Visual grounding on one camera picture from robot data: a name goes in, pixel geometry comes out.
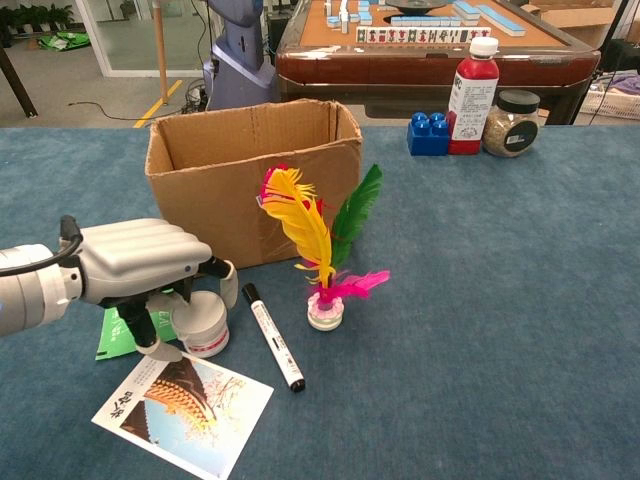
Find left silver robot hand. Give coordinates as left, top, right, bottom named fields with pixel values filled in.
left=74, top=218, right=239, bottom=363

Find green tea bag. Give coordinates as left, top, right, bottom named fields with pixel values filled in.
left=94, top=305, right=179, bottom=361

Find white plastic jar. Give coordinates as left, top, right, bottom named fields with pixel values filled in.
left=174, top=291, right=230, bottom=359

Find black white marker pen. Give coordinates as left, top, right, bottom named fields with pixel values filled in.
left=241, top=282, right=307, bottom=393

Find white printed card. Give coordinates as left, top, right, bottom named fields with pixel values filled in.
left=91, top=352, right=275, bottom=480

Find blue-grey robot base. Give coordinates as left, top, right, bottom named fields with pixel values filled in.
left=202, top=0, right=277, bottom=112

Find open cardboard box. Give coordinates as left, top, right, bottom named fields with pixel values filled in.
left=144, top=98, right=364, bottom=271

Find feather shuttlecock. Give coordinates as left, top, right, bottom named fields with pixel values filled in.
left=257, top=163, right=392, bottom=333

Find green plastic snack packets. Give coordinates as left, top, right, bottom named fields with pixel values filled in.
left=36, top=30, right=93, bottom=53

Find large brown cardboard carton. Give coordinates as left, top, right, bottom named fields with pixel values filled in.
left=528, top=0, right=625, bottom=50

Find wooden pole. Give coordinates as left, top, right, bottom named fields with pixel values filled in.
left=151, top=0, right=171, bottom=106

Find black slanted table leg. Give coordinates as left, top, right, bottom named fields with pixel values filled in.
left=0, top=43, right=39, bottom=120

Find potted green plants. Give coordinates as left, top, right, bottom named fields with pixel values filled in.
left=0, top=3, right=76, bottom=36

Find blue building block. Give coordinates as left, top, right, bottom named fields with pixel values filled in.
left=406, top=111, right=451, bottom=158

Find scattered blue mahjong tiles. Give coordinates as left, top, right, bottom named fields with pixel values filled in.
left=324, top=0, right=374, bottom=34

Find brown mahjong table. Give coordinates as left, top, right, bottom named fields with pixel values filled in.
left=274, top=0, right=602, bottom=126

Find mahjong tile row faces showing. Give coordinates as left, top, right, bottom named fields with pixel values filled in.
left=355, top=26, right=493, bottom=45

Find blue table mat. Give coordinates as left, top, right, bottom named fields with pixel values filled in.
left=0, top=124, right=640, bottom=480

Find mahjong tile row blue backs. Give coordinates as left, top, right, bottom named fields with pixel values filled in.
left=477, top=4, right=527, bottom=38
left=390, top=15, right=463, bottom=28

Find red juice bottle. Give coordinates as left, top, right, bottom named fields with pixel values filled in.
left=447, top=36, right=501, bottom=156

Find dark mahjong table centre disc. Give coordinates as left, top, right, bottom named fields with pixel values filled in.
left=383, top=0, right=450, bottom=15

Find glass jar black lid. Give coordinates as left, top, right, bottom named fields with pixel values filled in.
left=482, top=89, right=542, bottom=159

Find stacked blue mahjong tiles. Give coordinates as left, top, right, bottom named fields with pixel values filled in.
left=451, top=0, right=483, bottom=22

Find white plastic basket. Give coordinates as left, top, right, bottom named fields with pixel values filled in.
left=578, top=82, right=640, bottom=121

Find purple cloth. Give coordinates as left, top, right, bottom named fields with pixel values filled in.
left=604, top=73, right=640, bottom=97

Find black tripod stand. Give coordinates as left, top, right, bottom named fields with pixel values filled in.
left=597, top=0, right=632, bottom=56

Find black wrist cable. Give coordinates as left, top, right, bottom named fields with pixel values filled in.
left=0, top=215, right=84, bottom=277

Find black floor cable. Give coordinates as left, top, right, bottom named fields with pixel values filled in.
left=67, top=101, right=157, bottom=123

